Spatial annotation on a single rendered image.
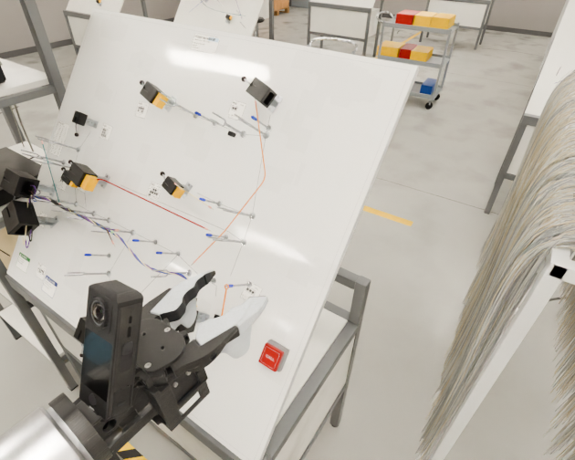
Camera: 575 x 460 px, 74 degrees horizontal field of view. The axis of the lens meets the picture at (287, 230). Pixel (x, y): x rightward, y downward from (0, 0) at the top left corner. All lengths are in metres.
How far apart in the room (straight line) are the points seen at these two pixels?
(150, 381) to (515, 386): 2.28
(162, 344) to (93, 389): 0.07
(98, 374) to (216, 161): 0.80
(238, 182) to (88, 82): 0.75
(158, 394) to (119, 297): 0.10
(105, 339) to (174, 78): 1.02
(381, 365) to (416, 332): 0.34
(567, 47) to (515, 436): 2.63
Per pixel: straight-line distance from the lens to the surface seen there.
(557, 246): 0.88
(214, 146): 1.11
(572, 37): 3.67
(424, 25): 5.61
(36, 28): 1.67
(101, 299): 0.35
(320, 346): 1.35
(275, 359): 0.94
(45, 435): 0.38
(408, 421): 2.20
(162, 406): 0.41
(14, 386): 2.59
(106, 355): 0.37
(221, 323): 0.40
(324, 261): 0.91
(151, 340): 0.41
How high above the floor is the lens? 1.91
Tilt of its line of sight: 38 degrees down
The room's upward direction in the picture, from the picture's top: 1 degrees clockwise
